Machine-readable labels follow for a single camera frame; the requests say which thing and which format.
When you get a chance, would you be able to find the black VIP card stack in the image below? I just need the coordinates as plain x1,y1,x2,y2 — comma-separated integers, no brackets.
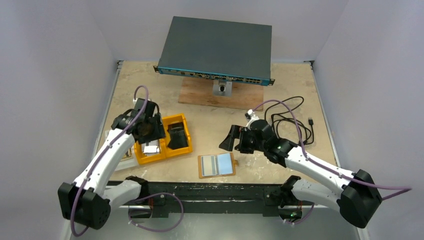
167,122,189,150

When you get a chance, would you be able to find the black USB cable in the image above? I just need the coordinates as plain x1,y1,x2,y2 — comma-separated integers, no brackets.
261,96,315,147

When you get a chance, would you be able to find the yellow bin with black cards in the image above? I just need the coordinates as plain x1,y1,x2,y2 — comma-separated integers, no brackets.
161,113,193,159

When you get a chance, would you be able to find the wooden board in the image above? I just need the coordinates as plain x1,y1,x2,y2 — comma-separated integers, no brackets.
178,77,264,111

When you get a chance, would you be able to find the tan leather card holder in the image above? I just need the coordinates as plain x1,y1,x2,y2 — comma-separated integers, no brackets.
197,152,239,179

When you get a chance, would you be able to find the gold card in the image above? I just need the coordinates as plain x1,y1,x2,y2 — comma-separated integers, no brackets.
201,155,217,177

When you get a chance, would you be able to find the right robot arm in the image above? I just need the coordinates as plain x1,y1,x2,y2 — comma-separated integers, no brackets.
218,119,383,229

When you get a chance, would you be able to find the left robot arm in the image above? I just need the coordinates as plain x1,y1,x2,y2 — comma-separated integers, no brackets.
57,98,166,230

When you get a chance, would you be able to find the yellow bin with silver cards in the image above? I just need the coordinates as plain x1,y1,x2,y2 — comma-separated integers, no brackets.
133,138,166,165

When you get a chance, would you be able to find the white plastic tray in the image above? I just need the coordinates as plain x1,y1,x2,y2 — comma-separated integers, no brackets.
104,129,139,171

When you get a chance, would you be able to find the metal switch stand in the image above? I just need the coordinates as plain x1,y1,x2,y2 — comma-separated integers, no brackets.
212,79,233,97

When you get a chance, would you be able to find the blue network switch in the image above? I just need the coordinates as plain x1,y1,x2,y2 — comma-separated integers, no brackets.
154,16,275,86

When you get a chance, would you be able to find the silver VIP card stack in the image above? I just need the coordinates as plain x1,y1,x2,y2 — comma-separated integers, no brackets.
141,140,161,156

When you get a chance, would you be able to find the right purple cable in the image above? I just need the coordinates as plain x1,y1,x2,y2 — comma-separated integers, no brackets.
250,99,412,226

